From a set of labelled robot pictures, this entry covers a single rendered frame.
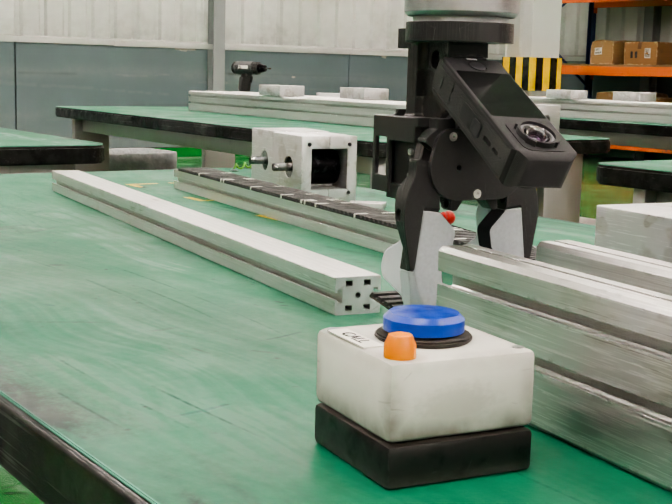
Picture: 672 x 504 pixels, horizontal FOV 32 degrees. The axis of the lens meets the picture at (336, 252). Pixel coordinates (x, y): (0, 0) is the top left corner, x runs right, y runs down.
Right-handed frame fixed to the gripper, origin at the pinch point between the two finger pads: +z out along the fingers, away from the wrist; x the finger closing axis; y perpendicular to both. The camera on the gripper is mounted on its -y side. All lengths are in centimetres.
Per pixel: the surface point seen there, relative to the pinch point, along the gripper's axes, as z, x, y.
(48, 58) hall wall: -20, -230, 1140
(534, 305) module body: -4.2, 3.9, -13.0
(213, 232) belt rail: -0.7, 2.0, 42.5
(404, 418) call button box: -1.3, 16.2, -20.5
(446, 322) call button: -5.0, 12.9, -18.4
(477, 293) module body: -3.9, 4.0, -7.4
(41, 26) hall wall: -52, -224, 1143
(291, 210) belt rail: 1, -18, 68
